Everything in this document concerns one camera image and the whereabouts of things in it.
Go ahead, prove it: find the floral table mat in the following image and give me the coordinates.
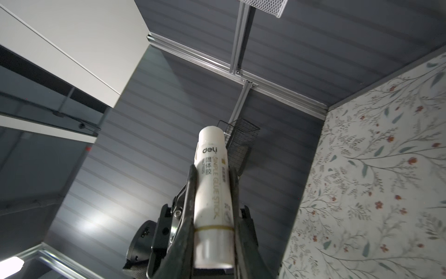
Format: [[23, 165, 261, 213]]
[[278, 54, 446, 279]]

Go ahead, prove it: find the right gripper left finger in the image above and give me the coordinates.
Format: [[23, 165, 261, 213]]
[[152, 217, 195, 279]]

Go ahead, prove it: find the black wire basket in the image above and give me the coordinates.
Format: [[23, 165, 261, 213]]
[[217, 119, 260, 178]]

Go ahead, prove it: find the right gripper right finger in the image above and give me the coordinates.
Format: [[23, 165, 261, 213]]
[[235, 212, 273, 279]]

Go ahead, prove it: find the white glue stick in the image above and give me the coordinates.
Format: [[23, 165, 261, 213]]
[[193, 126, 235, 269]]

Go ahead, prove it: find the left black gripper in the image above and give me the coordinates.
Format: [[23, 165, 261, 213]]
[[123, 164, 250, 279]]

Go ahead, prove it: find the white wire mesh basket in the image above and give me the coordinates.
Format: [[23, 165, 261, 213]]
[[240, 0, 288, 18]]

